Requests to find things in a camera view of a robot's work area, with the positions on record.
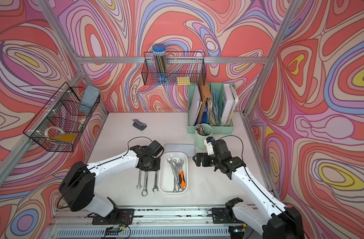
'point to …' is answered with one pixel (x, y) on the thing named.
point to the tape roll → (46, 133)
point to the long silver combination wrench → (144, 191)
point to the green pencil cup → (202, 131)
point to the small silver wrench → (139, 185)
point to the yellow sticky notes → (183, 80)
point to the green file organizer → (217, 110)
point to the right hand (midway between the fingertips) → (202, 161)
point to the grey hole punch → (138, 124)
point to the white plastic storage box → (173, 174)
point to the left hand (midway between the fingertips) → (159, 168)
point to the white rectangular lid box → (189, 149)
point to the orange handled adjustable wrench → (181, 179)
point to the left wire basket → (58, 126)
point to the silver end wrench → (155, 186)
